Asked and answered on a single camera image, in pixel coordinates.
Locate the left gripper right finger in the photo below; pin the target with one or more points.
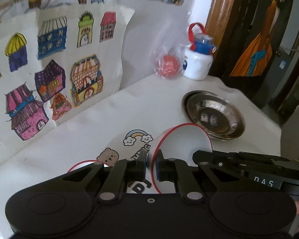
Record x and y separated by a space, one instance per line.
180 174

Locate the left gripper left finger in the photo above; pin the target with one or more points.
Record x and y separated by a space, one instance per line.
119 175

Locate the large steel plate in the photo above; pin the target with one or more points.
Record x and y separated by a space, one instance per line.
217 116

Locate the red ball in plastic bag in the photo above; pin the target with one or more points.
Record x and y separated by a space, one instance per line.
168 54

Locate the white bottle blue lid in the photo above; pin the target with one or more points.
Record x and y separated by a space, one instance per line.
198 55

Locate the houses drawing poster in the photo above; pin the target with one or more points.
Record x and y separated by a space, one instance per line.
54 64

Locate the orange robed figure painting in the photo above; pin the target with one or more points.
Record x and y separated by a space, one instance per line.
257 54

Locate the brown wooden door frame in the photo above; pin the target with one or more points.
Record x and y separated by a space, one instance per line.
217 20

